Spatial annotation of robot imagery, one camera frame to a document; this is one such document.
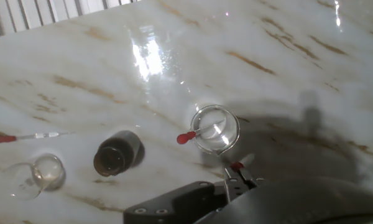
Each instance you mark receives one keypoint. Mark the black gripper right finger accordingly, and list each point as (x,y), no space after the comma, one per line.
(248,180)

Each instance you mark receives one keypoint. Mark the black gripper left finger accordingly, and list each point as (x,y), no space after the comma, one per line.
(180,202)

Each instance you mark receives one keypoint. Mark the glass dropper red bulb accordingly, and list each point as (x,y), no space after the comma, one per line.
(184,137)
(3,138)
(237,166)

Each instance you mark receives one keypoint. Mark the clear glass beaker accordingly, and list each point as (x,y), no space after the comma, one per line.
(217,137)
(46,174)

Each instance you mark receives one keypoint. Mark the brown glass bottle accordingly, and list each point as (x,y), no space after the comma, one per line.
(115,155)

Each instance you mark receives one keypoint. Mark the marble pattern sheet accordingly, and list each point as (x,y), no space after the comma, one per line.
(267,62)

